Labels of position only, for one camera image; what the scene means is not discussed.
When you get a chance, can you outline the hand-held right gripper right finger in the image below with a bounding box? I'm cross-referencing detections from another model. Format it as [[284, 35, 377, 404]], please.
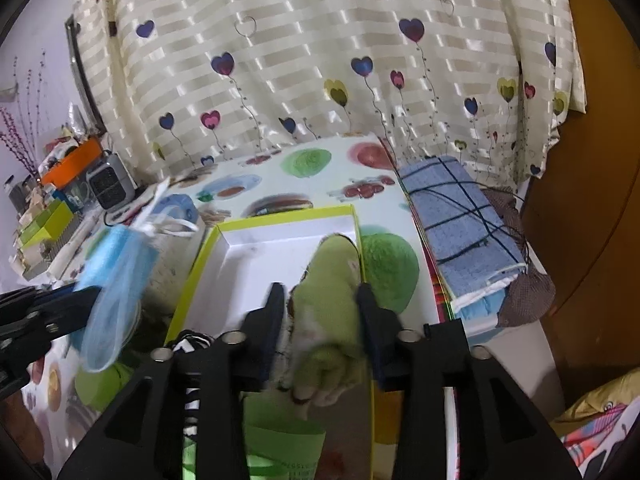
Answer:
[[356, 282, 583, 480]]

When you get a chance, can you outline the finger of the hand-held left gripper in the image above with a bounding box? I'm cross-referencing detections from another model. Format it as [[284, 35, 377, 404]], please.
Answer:
[[0, 287, 104, 397], [0, 284, 77, 322]]

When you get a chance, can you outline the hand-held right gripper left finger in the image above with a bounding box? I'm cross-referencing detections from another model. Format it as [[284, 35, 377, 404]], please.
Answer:
[[57, 282, 288, 480]]

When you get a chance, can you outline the green plush toy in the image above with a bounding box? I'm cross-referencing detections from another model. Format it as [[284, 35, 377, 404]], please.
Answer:
[[280, 234, 374, 409]]

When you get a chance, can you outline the blue face mask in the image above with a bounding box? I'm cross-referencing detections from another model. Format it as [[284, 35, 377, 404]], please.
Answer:
[[75, 180, 201, 374]]

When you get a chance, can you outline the black white striped sock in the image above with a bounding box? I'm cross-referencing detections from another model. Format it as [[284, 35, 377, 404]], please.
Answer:
[[167, 330, 217, 437]]

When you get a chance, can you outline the green cloth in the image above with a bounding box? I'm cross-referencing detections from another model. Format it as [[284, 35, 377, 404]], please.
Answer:
[[182, 394, 327, 480]]

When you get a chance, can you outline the chevron patterned box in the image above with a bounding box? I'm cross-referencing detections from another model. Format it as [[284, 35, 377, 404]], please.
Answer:
[[22, 210, 86, 281]]

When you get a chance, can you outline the green cardboard box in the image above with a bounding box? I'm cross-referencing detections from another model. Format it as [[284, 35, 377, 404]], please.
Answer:
[[17, 200, 76, 252]]

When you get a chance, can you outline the pale blue folded towel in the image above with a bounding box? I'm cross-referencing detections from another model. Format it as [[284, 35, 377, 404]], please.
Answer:
[[451, 272, 527, 322]]

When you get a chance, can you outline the blue plaid towel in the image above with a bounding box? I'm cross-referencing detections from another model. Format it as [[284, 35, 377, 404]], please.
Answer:
[[400, 156, 529, 306]]

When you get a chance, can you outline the grey space heater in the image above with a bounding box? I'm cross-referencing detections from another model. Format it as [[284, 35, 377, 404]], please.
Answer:
[[86, 152, 137, 210]]

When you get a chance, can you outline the orange box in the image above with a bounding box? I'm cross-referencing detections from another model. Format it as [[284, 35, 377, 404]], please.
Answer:
[[40, 139, 103, 186]]

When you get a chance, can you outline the brown cloth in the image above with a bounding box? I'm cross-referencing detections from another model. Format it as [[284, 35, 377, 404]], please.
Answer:
[[482, 185, 557, 329]]

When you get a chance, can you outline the purple branch decoration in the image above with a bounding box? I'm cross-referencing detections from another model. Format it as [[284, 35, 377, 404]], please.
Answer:
[[0, 50, 51, 177]]

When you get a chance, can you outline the fruit print tablecloth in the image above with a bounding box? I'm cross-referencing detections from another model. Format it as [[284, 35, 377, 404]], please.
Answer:
[[15, 132, 451, 480]]

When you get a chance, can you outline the wooden cabinet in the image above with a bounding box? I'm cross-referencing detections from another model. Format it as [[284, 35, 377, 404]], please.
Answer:
[[520, 0, 640, 421]]

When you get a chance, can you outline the yellow printed cloth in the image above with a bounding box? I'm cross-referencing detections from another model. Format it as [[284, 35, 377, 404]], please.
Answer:
[[554, 367, 640, 425]]

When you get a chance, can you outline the colourful striped cloth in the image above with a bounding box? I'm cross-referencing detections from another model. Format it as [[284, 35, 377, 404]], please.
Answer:
[[560, 401, 640, 480]]

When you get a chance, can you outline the heart print curtain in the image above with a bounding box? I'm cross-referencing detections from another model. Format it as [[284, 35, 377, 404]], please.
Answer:
[[72, 0, 586, 192]]

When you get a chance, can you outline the metal window frame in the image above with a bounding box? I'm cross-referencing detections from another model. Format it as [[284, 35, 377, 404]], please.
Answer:
[[65, 15, 107, 133]]

